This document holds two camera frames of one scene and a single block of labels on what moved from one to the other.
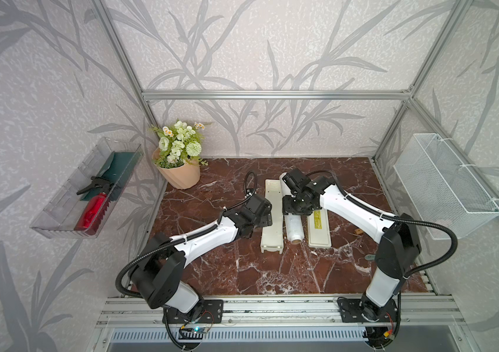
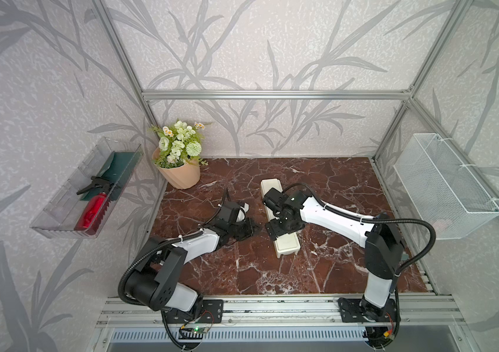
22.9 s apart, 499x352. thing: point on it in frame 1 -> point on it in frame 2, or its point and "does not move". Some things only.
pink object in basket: (437, 231) does not move
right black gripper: (287, 210) -> (272, 230)
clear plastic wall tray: (83, 202) does not move
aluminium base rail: (417, 312) does not move
